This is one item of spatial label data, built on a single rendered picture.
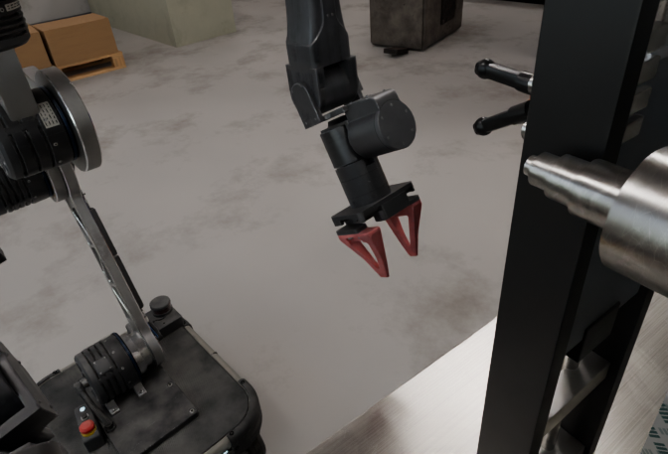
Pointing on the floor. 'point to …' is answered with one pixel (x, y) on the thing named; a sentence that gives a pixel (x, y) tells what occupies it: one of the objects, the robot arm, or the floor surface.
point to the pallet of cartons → (72, 46)
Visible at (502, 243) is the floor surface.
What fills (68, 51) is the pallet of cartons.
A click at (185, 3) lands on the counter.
